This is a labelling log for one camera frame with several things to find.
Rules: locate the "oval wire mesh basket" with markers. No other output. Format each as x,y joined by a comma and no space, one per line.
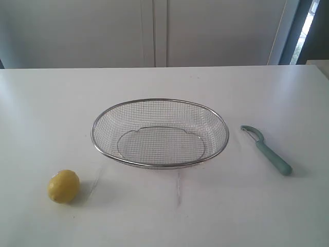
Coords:
159,133

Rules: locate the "teal handled peeler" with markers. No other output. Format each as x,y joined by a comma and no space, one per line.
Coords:
282,166

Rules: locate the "yellow lemon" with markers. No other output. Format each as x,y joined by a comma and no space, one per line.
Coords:
63,186

